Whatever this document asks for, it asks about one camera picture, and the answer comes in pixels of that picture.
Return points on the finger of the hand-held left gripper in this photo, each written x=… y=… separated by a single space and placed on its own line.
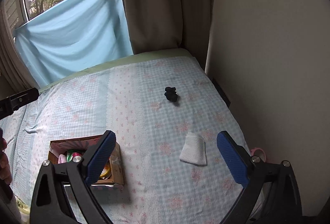
x=20 y=99

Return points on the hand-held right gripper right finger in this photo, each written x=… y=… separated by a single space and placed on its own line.
x=232 y=157

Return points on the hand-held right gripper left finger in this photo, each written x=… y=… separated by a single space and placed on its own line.
x=101 y=157

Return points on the cardboard box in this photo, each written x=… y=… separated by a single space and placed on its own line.
x=116 y=162

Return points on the round yellow-rimmed mirror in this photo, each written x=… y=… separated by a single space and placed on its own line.
x=107 y=172

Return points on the green snack packet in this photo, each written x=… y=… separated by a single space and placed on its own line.
x=73 y=156

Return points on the white knitted cloth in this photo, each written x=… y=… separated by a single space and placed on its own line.
x=193 y=149

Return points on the person's left hand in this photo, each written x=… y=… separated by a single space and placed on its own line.
x=5 y=170

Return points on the narrow beige curtain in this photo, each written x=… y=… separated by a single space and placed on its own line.
x=10 y=59

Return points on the checked floral bed sheet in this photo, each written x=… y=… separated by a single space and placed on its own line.
x=154 y=115

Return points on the light blue hanging cloth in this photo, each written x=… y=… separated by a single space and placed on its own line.
x=74 y=33

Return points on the black hair scrunchie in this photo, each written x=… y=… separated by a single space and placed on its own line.
x=171 y=94

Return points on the green mattress cover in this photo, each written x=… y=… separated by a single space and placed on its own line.
x=116 y=61

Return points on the wide beige curtain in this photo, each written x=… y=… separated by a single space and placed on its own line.
x=159 y=7

